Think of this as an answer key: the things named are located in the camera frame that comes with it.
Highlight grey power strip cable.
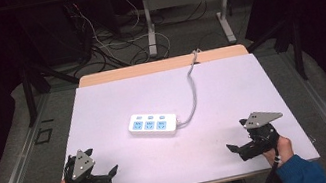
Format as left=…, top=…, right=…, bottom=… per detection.
left=164, top=48, right=214, bottom=129

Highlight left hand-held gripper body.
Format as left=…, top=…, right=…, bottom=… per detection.
left=60, top=145, right=114, bottom=183

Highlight black metal stand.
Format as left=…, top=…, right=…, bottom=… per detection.
left=241, top=11, right=309, bottom=91
left=17, top=50, right=86, bottom=128

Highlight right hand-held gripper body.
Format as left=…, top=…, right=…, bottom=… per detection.
left=231, top=106, right=291, bottom=163

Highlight wooden table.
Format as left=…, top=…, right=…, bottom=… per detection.
left=76, top=42, right=250, bottom=89

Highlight white board sheet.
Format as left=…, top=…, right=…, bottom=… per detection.
left=51, top=44, right=322, bottom=183

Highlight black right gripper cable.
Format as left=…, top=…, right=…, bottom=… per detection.
left=255, top=146, right=286, bottom=183

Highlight white power strip blue sockets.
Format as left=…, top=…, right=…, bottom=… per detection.
left=126, top=106, right=182, bottom=143

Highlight bundle of floor cables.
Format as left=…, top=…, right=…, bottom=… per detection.
left=54, top=0, right=176, bottom=79

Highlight person's right hand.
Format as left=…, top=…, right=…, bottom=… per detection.
left=259, top=133, right=297, bottom=170

